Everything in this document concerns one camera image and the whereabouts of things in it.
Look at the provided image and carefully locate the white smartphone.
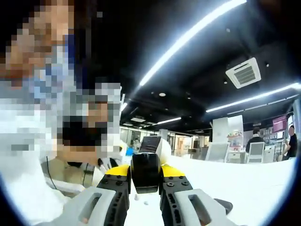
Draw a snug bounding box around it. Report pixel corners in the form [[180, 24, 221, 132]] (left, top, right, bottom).
[[158, 140, 173, 165]]

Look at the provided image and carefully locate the white chair armrest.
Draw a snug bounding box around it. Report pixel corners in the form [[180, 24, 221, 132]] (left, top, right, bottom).
[[43, 176, 86, 197]]

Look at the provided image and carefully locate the shelf with colourful items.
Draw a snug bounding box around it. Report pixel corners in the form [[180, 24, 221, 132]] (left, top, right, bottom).
[[227, 131, 244, 153]]

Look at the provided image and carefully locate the short ceiling light strip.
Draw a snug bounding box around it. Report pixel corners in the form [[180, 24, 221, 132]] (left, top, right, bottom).
[[155, 116, 182, 126]]

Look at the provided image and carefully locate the ceiling air vent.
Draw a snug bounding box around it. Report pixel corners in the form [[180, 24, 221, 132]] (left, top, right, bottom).
[[225, 56, 262, 89]]

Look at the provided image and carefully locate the plain black earbud case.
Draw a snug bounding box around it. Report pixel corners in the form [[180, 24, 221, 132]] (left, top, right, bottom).
[[130, 152, 163, 194]]

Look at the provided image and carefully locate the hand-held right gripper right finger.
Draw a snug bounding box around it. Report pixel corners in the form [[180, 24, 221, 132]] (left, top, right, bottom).
[[159, 164, 236, 226]]

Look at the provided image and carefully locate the white partition panel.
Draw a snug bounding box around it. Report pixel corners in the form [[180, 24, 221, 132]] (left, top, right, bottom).
[[212, 114, 244, 143]]

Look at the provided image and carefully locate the white mesh chair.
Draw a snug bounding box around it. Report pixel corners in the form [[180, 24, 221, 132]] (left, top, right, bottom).
[[206, 142, 230, 163], [246, 142, 266, 164]]

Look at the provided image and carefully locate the long ceiling light strip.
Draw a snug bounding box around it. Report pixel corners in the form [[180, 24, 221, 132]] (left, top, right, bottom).
[[138, 0, 248, 87], [205, 82, 301, 113]]

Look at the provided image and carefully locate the open laptop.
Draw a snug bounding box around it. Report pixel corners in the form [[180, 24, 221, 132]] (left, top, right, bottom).
[[139, 135, 162, 153]]

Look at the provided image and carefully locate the thin black cable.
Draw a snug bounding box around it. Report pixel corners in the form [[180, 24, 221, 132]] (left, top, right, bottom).
[[45, 156, 59, 191]]

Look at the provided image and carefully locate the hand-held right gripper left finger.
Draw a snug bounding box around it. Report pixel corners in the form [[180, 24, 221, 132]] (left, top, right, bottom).
[[55, 164, 132, 226]]

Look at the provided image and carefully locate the pink wall screen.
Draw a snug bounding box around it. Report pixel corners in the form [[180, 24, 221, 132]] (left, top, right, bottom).
[[272, 114, 288, 133]]

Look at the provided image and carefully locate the white table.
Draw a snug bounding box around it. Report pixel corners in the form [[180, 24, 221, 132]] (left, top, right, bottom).
[[89, 154, 297, 226]]

